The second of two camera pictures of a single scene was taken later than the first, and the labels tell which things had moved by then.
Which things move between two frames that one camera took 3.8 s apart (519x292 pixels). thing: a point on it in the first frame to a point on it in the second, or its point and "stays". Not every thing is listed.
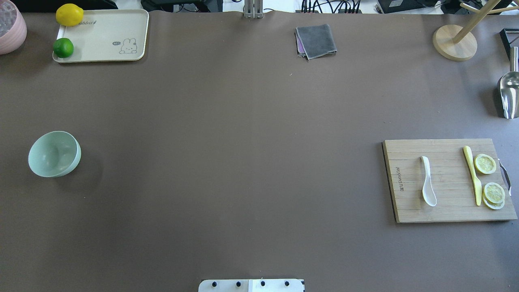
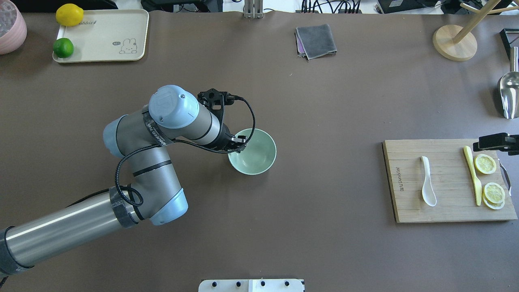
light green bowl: (54, 154) to (259, 155)
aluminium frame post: (253, 9) stays
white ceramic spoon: (429, 194) stays
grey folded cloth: (314, 41) stays
